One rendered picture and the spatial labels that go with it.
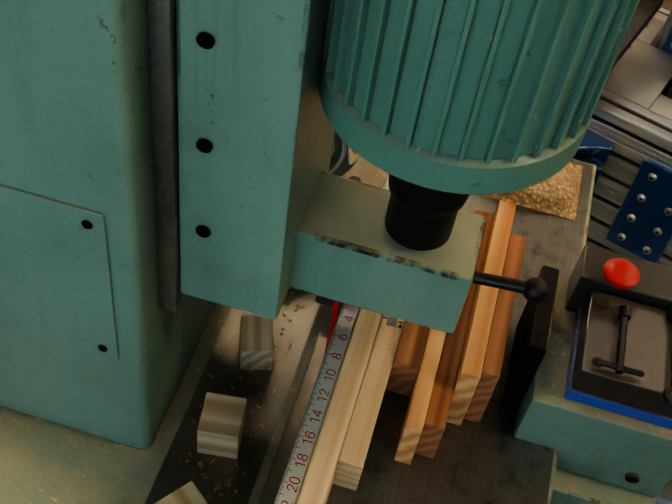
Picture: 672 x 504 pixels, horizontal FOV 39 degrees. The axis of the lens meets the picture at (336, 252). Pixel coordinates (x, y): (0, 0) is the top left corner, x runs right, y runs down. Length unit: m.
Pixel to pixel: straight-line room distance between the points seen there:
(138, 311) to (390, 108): 0.28
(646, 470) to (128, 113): 0.52
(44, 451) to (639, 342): 0.53
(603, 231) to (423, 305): 0.88
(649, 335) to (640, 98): 0.73
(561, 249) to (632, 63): 0.62
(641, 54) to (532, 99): 1.06
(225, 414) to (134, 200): 0.30
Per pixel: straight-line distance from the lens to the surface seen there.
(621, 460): 0.85
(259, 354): 0.94
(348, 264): 0.73
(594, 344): 0.80
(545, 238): 1.00
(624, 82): 1.52
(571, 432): 0.83
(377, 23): 0.53
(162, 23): 0.58
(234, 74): 0.59
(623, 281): 0.82
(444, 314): 0.74
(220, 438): 0.88
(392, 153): 0.57
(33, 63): 0.59
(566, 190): 1.03
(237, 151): 0.63
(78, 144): 0.62
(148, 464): 0.91
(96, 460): 0.92
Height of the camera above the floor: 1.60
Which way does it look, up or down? 49 degrees down
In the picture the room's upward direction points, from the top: 10 degrees clockwise
